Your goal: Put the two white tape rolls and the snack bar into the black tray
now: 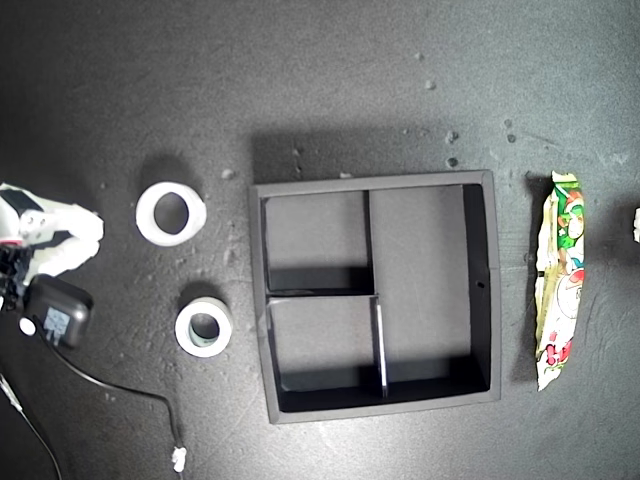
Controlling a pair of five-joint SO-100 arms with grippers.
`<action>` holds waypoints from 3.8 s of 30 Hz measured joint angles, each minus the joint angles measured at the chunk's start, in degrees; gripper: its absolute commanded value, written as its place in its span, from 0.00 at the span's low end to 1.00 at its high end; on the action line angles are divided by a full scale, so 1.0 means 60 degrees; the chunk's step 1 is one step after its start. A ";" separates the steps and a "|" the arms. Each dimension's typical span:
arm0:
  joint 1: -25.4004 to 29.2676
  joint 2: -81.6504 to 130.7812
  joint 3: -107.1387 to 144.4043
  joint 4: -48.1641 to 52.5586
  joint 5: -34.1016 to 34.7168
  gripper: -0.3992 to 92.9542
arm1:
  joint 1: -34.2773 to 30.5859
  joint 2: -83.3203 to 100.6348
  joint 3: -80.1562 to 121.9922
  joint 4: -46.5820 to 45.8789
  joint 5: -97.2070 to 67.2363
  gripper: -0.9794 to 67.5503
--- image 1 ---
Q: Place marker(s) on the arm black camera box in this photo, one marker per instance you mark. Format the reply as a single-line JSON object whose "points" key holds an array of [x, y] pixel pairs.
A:
{"points": [[62, 310]]}

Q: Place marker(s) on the small white tape roll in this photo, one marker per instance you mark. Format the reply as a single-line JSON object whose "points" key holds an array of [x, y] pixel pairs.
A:
{"points": [[225, 327]]}

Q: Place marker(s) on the black tray with wells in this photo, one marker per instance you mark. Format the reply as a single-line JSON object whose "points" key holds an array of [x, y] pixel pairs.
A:
{"points": [[425, 240]]}

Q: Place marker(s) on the large white tape roll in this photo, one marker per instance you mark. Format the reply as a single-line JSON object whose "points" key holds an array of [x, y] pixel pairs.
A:
{"points": [[147, 220]]}

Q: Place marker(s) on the green printed snack bar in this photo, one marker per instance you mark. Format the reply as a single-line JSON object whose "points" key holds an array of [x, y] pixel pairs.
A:
{"points": [[562, 300]]}

